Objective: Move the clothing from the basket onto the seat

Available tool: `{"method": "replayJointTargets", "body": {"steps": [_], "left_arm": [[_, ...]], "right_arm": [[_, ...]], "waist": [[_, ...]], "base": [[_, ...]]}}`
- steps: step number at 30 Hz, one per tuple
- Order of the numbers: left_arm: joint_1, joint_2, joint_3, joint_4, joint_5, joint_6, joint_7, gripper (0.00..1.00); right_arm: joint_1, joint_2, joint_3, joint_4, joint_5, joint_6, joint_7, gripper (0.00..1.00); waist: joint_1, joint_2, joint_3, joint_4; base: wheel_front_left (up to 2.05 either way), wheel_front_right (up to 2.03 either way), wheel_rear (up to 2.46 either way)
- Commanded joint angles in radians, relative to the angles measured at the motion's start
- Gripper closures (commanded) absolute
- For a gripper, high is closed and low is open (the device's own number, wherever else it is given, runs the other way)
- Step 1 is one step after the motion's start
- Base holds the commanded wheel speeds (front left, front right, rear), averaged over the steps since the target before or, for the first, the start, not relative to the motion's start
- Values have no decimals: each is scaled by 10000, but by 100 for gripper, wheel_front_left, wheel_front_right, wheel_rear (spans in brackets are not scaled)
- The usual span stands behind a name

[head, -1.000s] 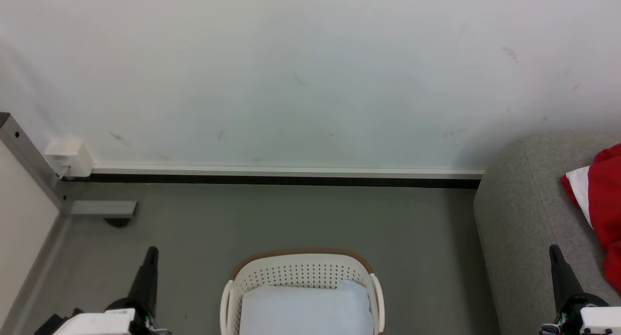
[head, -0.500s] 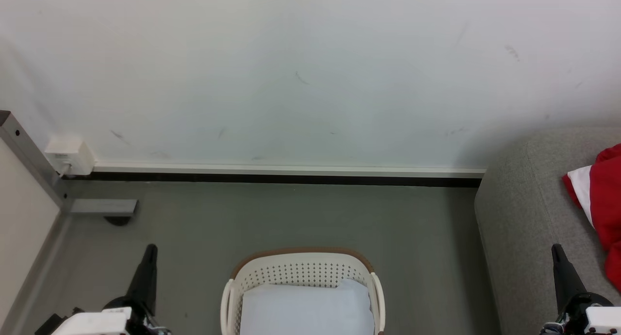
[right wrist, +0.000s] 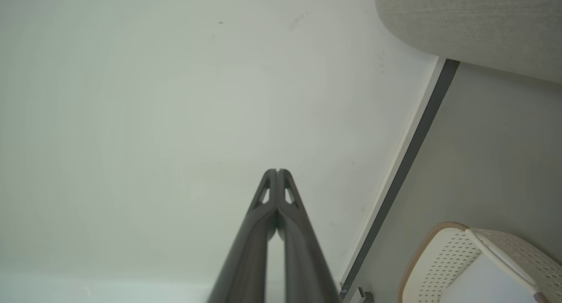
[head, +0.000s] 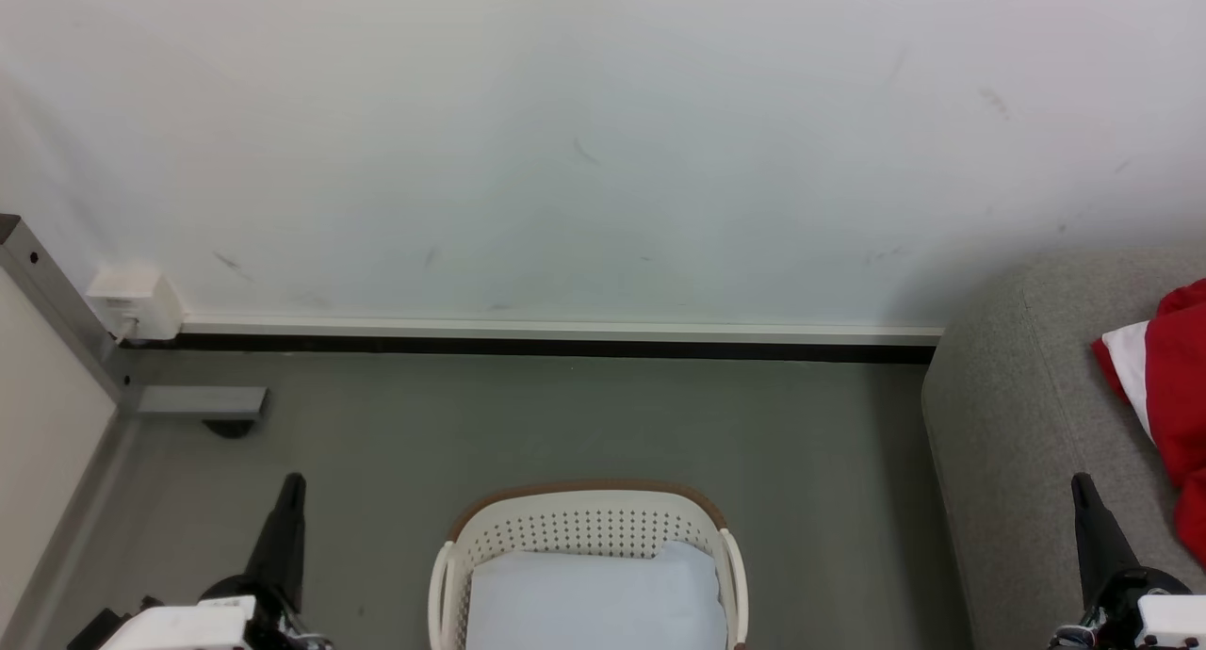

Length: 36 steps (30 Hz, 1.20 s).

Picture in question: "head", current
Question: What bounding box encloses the pale blue cloth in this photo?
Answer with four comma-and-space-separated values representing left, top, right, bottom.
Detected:
466, 540, 728, 650

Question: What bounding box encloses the red white garment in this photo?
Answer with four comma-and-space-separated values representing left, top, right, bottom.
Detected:
1091, 278, 1206, 566

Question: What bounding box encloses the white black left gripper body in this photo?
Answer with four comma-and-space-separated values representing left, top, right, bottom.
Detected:
66, 577, 333, 650

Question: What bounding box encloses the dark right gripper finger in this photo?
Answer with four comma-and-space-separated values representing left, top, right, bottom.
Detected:
1071, 472, 1142, 612

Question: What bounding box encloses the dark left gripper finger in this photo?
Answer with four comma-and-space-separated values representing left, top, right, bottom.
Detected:
243, 473, 308, 615

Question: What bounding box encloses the cream perforated laundry basket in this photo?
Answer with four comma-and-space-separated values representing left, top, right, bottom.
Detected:
429, 480, 750, 650

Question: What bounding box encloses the white black wall baseboard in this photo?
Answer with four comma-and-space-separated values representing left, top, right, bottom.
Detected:
122, 315, 945, 366

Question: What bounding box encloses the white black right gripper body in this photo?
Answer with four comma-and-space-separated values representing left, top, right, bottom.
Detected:
1051, 573, 1206, 650

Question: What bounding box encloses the grey metal partition foot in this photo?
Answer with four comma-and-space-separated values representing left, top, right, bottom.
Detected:
137, 386, 271, 440

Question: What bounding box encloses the white wall socket box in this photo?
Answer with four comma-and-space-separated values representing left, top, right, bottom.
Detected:
87, 264, 185, 342

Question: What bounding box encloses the grey fabric sofa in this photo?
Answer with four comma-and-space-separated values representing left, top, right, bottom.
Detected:
921, 245, 1206, 650

